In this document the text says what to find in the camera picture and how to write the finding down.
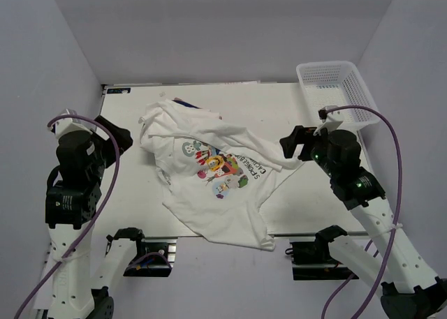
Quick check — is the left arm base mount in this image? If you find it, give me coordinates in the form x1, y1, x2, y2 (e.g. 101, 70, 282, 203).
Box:
124, 237, 177, 278

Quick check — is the white t-shirt stack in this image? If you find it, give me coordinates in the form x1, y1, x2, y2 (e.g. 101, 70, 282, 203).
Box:
171, 98, 222, 120

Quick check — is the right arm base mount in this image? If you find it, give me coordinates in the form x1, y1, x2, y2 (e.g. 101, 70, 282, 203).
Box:
285, 242, 352, 281

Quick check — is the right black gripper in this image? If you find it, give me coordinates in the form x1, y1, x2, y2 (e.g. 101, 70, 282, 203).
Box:
279, 124, 338, 178

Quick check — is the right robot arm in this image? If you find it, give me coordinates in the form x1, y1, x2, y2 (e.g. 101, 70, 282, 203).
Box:
279, 106, 446, 318

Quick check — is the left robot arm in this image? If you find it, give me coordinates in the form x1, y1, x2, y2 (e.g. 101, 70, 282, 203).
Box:
45, 109, 148, 318

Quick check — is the white printed cartoon t-shirt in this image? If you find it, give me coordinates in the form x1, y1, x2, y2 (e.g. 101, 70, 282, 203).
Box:
139, 100, 302, 251

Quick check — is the white plastic mesh basket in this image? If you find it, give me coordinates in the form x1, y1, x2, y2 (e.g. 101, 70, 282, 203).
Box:
296, 61, 378, 124

